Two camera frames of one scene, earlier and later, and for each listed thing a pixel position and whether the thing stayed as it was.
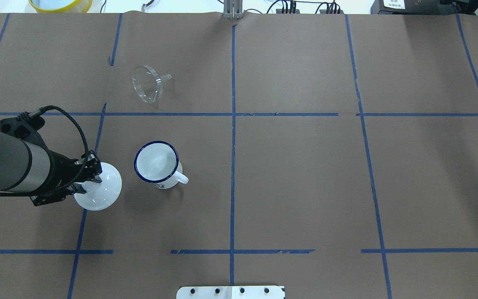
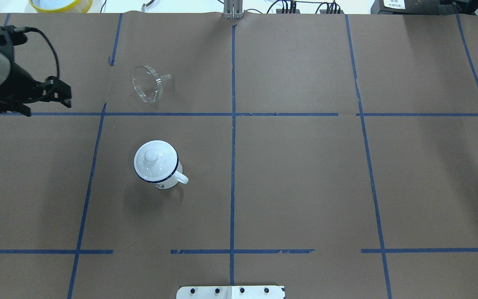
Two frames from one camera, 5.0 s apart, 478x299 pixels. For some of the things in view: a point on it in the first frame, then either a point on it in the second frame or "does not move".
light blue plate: x=52 y=4 does not move
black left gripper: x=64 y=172 → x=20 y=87
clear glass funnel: x=147 y=84 does not move
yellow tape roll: x=82 y=6 does not move
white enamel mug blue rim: x=157 y=162 does not move
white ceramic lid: x=99 y=196 → x=156 y=160
